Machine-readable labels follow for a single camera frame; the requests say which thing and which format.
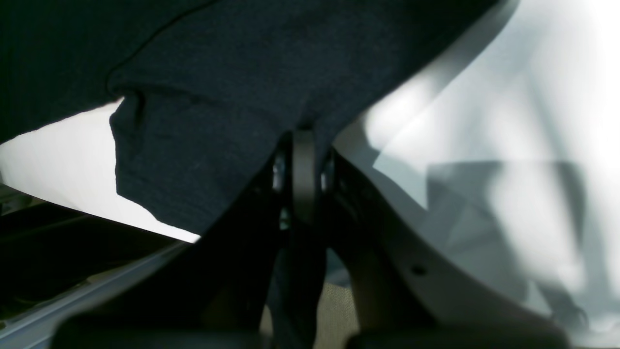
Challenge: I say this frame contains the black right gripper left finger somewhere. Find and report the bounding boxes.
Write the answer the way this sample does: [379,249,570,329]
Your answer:
[51,133,293,349]

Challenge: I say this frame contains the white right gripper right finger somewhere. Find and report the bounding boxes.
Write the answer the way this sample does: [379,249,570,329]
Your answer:
[322,123,571,349]

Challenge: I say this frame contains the black T-shirt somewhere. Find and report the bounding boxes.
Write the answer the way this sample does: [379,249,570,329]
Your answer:
[1,0,497,241]

